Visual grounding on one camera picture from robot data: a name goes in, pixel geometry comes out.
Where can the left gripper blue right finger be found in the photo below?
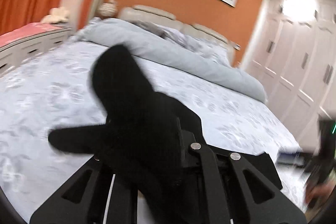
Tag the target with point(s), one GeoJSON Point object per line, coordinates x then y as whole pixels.
{"type": "Point", "coordinates": [200, 183]}

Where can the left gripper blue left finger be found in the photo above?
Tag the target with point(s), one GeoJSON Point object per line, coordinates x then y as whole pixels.
{"type": "Point", "coordinates": [93, 194]}

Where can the black pants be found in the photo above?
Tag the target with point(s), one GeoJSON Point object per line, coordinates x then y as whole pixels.
{"type": "Point", "coordinates": [141, 135]}

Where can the right hand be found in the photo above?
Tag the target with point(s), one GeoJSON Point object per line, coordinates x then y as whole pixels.
{"type": "Point", "coordinates": [318, 191]}

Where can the butterfly patterned bed sheet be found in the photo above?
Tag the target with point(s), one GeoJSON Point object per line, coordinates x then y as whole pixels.
{"type": "Point", "coordinates": [53, 90]}

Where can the white wardrobe doors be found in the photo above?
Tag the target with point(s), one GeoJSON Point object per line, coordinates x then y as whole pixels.
{"type": "Point", "coordinates": [295, 62]}

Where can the patterned grey pillows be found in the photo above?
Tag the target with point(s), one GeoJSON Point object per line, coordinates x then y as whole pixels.
{"type": "Point", "coordinates": [208, 49]}

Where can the grey rolled duvet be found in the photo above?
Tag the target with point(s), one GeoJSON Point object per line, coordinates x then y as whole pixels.
{"type": "Point", "coordinates": [144, 44]}

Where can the pink topped window bench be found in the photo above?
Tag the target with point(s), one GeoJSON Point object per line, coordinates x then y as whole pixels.
{"type": "Point", "coordinates": [30, 41]}

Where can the cream plush toy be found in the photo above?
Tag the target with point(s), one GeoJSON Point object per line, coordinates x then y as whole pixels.
{"type": "Point", "coordinates": [56, 15]}

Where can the cream padded headboard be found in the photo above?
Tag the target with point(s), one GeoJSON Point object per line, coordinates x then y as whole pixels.
{"type": "Point", "coordinates": [167, 19]}

